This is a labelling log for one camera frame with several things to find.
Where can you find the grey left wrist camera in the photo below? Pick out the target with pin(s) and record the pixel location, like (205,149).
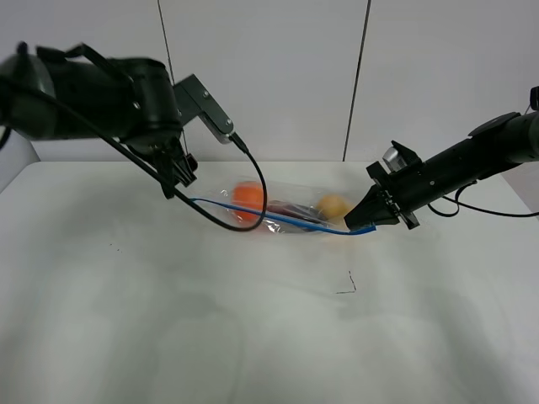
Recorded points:
(195,101)

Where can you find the orange fruit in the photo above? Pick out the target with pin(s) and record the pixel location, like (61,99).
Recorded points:
(248,195)

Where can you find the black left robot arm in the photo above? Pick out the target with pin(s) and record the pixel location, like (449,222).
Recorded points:
(78,94)

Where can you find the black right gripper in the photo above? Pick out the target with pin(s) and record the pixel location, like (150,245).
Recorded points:
(385,203)

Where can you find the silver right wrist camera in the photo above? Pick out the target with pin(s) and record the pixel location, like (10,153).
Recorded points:
(394,160)

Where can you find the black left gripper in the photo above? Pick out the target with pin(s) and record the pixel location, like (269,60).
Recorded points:
(146,119)

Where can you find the yellow pear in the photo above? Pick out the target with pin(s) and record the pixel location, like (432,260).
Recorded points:
(334,207)

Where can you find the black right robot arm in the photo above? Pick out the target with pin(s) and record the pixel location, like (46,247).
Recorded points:
(494,147)

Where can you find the clear zip bag blue seal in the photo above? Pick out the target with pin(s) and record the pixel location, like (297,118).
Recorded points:
(218,200)

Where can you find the dark purple eggplant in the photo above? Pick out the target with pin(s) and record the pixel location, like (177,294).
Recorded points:
(296,211)

